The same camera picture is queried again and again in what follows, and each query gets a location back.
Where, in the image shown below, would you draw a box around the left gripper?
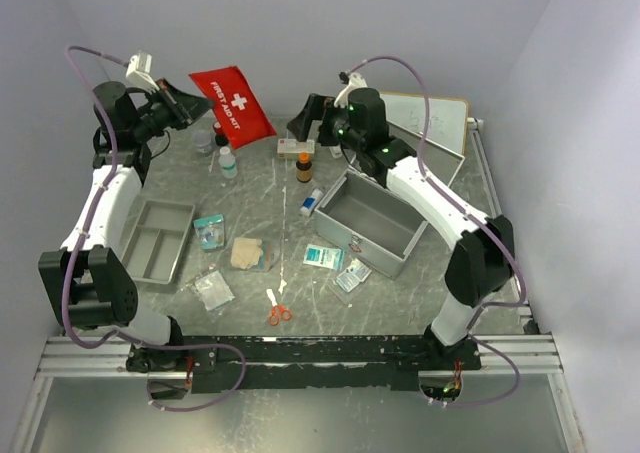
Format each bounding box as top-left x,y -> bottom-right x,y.
131,78 -> 216,142

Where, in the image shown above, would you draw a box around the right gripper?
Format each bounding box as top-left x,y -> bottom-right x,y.
285,94 -> 364,153

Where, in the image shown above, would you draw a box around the red first aid kit pouch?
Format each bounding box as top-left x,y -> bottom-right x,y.
189,66 -> 276,149

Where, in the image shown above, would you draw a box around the teal bandage packet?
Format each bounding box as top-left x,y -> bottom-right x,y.
193,215 -> 225,251

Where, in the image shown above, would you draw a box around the orange handled scissors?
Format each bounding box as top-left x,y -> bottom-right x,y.
266,289 -> 292,326

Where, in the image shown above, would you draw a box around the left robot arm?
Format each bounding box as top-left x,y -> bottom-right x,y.
38,79 -> 213,373

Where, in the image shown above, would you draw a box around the white red medicine box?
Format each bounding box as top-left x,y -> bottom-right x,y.
277,138 -> 315,160

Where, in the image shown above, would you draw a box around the brown medicine bottle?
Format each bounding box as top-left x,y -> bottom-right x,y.
296,152 -> 313,183

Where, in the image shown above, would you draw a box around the clear lidded plastic cup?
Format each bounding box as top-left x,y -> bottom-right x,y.
191,130 -> 214,155

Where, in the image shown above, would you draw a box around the black bottle red cap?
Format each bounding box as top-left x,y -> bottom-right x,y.
212,122 -> 229,147

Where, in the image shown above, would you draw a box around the cotton swab stick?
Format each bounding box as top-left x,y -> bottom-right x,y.
208,151 -> 216,173

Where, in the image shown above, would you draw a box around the white blue tube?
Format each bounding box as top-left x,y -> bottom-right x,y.
299,188 -> 324,217

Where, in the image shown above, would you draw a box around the grey metal case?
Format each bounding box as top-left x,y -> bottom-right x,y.
313,131 -> 467,281

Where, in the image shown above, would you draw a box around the teal white wipes packet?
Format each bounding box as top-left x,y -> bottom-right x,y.
303,244 -> 345,271

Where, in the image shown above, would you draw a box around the grey plastic divided tray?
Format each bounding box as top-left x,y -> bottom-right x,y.
121,199 -> 195,286

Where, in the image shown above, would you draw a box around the small whiteboard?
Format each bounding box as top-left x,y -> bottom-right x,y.
380,91 -> 469,155

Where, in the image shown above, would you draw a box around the blue white sachet packet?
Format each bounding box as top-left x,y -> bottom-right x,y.
335,258 -> 371,293

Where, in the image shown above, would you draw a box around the clear bag of gauze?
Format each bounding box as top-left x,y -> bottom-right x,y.
185,268 -> 235,314

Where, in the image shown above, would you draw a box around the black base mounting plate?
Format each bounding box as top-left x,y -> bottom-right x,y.
125,335 -> 481,394

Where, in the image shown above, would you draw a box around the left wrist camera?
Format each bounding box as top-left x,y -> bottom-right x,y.
125,50 -> 157,92

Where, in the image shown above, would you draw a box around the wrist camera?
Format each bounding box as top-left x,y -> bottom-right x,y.
333,72 -> 368,108
125,50 -> 157,92

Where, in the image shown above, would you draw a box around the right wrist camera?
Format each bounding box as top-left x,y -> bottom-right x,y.
333,72 -> 368,108

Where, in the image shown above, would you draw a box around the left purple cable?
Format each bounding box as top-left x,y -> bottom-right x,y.
59,45 -> 247,413

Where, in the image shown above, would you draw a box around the purple cable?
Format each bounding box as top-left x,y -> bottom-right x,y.
347,55 -> 528,408
59,45 -> 247,413

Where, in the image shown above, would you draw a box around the aluminium frame rail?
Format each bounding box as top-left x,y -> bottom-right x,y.
37,335 -> 563,378

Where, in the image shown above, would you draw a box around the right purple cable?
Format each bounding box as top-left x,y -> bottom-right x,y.
347,55 -> 528,408

